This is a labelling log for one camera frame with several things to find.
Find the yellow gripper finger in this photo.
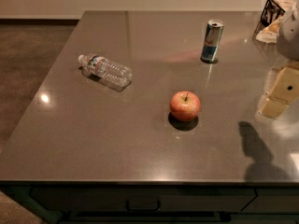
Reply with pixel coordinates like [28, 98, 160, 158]
[260, 66, 299, 119]

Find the clear plastic water bottle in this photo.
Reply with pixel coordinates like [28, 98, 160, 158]
[78, 54, 133, 88]

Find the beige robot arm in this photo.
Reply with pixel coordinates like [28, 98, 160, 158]
[258, 0, 299, 119]

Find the blue silver redbull can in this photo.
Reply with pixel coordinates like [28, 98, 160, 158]
[200, 19, 224, 63]

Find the red apple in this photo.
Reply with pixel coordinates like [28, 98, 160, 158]
[170, 91, 202, 122]

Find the dark cabinet drawer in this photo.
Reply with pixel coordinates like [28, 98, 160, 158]
[30, 187, 255, 212]

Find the black wire basket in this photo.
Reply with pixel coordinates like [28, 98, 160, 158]
[260, 0, 297, 26]

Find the black drawer handle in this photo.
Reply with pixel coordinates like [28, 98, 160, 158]
[126, 200, 161, 212]

